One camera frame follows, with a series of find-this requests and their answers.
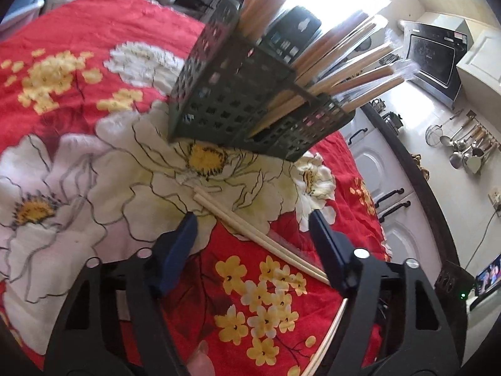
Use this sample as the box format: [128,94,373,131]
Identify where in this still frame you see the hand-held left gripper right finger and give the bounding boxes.
[308,209,470,376]

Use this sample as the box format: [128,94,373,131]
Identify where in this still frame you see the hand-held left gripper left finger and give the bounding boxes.
[43,211,198,376]

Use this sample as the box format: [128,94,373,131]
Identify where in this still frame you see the chopstick pair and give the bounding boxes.
[303,298,350,376]
[193,186,331,286]

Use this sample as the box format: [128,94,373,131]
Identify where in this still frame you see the dark green utensil basket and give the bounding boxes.
[168,0,356,163]

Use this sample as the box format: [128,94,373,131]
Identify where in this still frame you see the bunch of bamboo chopsticks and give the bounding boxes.
[239,0,416,138]

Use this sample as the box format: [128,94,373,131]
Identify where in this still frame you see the row of hanging kitchen utensils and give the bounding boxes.
[426,110,499,175]

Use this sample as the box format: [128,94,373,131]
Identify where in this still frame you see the person's left hand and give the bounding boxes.
[187,340,217,376]

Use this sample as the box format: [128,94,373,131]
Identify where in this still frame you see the phone with lit screen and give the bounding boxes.
[472,254,501,308]

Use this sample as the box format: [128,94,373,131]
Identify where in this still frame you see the white base cabinets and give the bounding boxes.
[340,106,427,267]

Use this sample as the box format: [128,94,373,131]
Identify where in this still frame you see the brown dried food pile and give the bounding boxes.
[411,153,430,181]

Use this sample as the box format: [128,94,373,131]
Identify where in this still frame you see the steel cooking pot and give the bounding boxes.
[381,112,404,136]

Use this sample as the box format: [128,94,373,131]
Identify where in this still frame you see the black microwave oven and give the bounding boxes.
[402,19,470,110]

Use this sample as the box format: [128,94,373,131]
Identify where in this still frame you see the white upper cabinet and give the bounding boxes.
[456,18,501,98]

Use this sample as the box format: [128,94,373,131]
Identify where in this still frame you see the red floral tablecloth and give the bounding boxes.
[0,0,392,376]

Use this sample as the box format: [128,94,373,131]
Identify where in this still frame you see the white plastic drawer unit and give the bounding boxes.
[0,0,48,24]

